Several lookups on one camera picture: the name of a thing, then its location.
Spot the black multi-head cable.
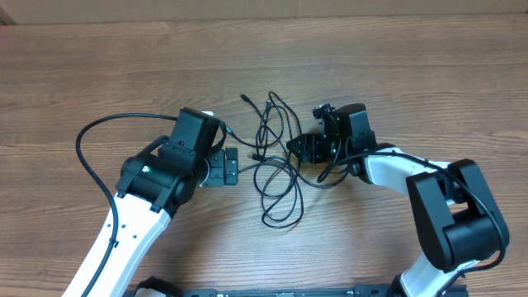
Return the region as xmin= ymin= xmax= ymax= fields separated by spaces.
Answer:
xmin=224 ymin=91 xmax=351 ymax=230

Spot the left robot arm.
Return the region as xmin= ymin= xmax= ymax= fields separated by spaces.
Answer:
xmin=64 ymin=107 xmax=238 ymax=296

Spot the left camera cable black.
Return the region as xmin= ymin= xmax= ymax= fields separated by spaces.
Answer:
xmin=75 ymin=112 xmax=177 ymax=297

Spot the camera cable black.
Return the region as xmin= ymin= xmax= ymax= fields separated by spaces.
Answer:
xmin=75 ymin=112 xmax=177 ymax=297
xmin=312 ymin=102 xmax=507 ymax=297

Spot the right camera cable black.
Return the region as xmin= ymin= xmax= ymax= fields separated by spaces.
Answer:
xmin=312 ymin=102 xmax=507 ymax=297

